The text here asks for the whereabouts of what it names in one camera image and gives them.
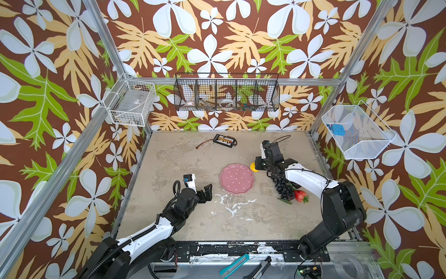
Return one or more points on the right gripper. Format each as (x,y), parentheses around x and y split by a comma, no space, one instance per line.
(258,159)

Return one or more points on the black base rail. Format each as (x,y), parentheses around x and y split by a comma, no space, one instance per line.
(183,251)

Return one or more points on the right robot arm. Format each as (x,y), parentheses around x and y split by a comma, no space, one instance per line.
(341,206)

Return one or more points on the black tool front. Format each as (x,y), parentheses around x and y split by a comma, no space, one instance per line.
(258,272)

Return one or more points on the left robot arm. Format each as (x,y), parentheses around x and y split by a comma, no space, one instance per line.
(113,258)

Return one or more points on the pink polka dot plate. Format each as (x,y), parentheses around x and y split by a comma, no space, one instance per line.
(237,179)

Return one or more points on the white wire basket left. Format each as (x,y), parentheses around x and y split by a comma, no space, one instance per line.
(130,101)

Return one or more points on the red strawberry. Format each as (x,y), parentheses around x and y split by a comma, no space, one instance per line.
(301,196)

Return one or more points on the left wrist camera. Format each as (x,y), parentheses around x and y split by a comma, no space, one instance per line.
(189,181)

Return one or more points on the black wire basket rear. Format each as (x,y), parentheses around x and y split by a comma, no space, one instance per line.
(226,92)

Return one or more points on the blue object in basket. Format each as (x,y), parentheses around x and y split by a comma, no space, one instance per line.
(337,130)

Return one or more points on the teal utility knife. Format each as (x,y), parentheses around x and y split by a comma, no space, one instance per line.
(233,267)

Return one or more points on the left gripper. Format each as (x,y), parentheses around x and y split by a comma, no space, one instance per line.
(207,192)

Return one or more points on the yellow lemon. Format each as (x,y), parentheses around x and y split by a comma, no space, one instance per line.
(253,167)

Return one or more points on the white mesh basket right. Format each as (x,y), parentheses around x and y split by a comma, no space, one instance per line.
(367,134)

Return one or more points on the black grape bunch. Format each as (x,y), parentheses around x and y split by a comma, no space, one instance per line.
(285,188)

